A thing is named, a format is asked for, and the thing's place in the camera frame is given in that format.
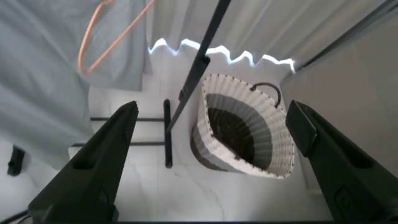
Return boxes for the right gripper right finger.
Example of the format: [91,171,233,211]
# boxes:
[285,99,398,224]

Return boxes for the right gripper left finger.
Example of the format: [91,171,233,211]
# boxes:
[27,100,139,223]

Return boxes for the pale grey shorts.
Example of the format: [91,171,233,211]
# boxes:
[0,0,153,170]

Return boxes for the white laundry basket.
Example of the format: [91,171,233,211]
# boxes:
[190,73,295,180]

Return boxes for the pink clothes hanger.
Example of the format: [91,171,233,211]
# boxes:
[77,0,156,75]

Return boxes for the black clothes rack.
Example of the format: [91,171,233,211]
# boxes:
[7,0,233,177]

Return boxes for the white curtain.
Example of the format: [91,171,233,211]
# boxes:
[146,0,389,74]

